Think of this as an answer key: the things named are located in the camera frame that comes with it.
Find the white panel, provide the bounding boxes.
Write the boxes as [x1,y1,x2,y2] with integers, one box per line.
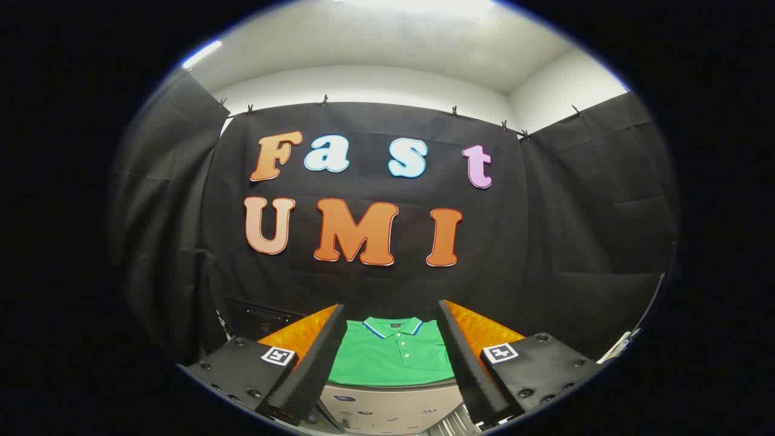
[598,329,642,365]

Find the green polo shirt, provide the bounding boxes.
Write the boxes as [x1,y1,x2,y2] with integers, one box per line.
[327,316,456,387]

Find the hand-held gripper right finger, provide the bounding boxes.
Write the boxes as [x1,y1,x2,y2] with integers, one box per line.
[437,299,603,428]

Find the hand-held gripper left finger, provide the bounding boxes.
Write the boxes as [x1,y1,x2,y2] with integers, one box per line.
[182,303,349,428]

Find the black backdrop cloth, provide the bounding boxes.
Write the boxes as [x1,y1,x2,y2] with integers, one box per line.
[109,70,679,364]

